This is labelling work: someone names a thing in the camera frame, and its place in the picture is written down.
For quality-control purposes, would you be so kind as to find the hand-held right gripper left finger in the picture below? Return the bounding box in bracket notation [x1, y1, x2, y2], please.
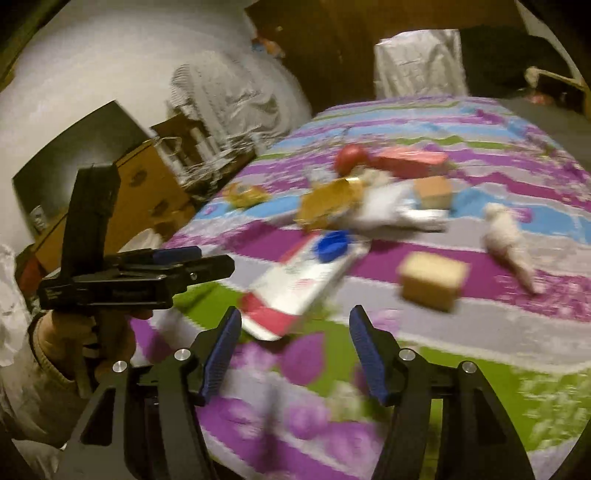
[55, 307, 243, 480]

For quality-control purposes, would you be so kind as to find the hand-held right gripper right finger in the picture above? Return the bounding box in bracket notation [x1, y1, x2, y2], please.
[348, 305, 536, 480]

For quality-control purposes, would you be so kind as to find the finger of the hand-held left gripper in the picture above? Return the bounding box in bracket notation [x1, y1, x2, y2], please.
[117, 247, 202, 267]
[161, 255, 235, 296]

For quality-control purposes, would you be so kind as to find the white plastic packet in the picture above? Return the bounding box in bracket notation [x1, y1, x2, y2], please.
[342, 182, 450, 234]

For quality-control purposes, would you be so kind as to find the tan sponge block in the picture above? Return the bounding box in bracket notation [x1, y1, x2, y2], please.
[413, 176, 454, 211]
[398, 251, 471, 313]

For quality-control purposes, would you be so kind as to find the person's left forearm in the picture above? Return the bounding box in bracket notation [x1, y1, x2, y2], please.
[0, 318, 95, 450]

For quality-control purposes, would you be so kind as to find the person's left hand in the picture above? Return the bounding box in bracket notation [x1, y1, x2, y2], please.
[30, 310, 153, 384]

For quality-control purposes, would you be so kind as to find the wooden dresser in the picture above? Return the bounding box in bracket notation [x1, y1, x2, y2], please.
[32, 114, 204, 273]

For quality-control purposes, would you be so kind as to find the dark flat panel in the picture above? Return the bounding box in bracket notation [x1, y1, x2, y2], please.
[13, 99, 155, 234]

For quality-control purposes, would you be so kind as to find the yellow plastic wrapper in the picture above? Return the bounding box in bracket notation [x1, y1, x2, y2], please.
[224, 182, 271, 209]

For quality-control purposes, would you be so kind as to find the white and red carton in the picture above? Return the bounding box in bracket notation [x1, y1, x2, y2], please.
[238, 231, 370, 342]

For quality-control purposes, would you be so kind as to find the white slatted rack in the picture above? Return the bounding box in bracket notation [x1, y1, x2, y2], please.
[154, 124, 258, 188]

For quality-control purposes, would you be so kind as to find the white crinkled plastic sheet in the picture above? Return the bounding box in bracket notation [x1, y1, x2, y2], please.
[0, 244, 31, 367]

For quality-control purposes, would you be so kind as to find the floral striped blanket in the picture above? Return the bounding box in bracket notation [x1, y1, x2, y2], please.
[129, 95, 591, 480]

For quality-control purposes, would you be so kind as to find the blue bottle cap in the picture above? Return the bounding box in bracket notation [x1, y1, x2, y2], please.
[315, 232, 350, 262]

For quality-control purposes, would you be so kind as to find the gold foil packet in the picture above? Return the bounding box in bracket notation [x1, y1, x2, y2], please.
[294, 178, 366, 232]

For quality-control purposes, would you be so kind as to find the striped grey cloth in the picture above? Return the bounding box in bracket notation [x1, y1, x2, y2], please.
[168, 60, 283, 154]

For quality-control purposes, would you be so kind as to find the white sock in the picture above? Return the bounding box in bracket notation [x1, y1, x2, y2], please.
[480, 203, 544, 296]

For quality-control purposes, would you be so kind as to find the red apple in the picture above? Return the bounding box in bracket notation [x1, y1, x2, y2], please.
[335, 144, 371, 176]

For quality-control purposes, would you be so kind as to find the red cardboard box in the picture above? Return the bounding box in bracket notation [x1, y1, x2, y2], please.
[372, 148, 451, 181]

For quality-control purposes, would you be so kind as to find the dark wooden wardrobe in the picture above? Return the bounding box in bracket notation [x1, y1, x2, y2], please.
[245, 0, 525, 114]

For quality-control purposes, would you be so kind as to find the cream crumpled plastic bag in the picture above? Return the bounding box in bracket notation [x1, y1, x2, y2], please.
[374, 28, 469, 99]

